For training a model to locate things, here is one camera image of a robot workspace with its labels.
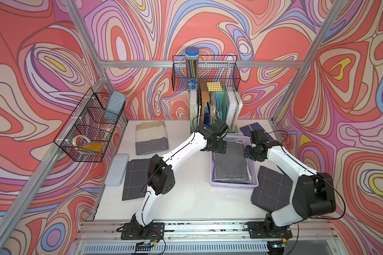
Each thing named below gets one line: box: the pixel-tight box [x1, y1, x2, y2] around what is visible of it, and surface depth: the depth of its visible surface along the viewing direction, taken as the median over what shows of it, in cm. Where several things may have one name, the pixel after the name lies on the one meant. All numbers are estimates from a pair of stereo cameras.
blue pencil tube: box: [185, 46, 200, 92], surface depth 77 cm
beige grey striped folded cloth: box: [135, 120, 170, 156], surface depth 110 cm
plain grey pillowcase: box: [212, 141, 252, 184], surface depth 93 cm
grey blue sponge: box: [106, 90, 127, 115], surface depth 83 cm
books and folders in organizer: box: [194, 88, 243, 133], surface depth 98 cm
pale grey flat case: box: [104, 153, 130, 187], surface depth 93 cm
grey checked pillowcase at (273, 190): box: [250, 165, 294, 214], surface depth 86 cm
